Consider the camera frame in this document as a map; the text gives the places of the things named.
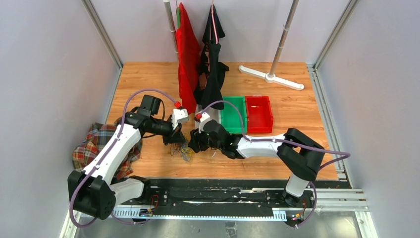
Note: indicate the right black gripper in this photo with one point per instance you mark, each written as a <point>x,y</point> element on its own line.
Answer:
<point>196,141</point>

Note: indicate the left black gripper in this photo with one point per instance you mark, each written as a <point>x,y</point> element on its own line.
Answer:
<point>174,136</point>

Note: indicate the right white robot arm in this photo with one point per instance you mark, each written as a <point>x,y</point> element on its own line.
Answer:
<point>301,155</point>

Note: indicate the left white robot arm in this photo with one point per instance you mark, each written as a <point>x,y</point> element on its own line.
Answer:
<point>92,191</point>

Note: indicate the white plastic bin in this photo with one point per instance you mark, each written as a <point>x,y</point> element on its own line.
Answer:
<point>214,114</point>

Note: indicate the green plastic bin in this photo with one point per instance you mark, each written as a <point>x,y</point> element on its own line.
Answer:
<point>230,118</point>

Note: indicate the black hanging garment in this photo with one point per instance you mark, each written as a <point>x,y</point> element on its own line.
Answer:
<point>210,67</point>

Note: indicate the red plastic bin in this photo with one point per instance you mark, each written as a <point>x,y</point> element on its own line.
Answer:
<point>259,114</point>

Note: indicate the plaid flannel shirt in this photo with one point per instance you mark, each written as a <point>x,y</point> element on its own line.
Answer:
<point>96,139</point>

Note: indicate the white rack base foot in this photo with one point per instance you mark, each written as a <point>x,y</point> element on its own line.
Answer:
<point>271,78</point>

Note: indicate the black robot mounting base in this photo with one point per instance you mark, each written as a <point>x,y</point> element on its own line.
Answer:
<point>221,197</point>

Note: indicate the red hanging shirt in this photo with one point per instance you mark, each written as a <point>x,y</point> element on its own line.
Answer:
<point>189,61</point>

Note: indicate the left metal rack pole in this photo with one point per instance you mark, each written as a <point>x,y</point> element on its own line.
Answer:
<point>172,29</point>

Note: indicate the metal rack pole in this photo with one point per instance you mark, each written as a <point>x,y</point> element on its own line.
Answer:
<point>285,31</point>
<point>172,29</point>

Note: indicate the green clothes hanger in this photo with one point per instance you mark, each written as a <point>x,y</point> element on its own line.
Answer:
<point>178,17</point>

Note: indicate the pink clothes hanger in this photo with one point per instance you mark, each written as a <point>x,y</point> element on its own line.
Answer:
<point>216,39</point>

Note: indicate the right metal rack pole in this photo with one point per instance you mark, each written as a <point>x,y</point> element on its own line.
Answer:
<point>285,31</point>

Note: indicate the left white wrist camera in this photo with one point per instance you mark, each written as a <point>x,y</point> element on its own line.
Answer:
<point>178,117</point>

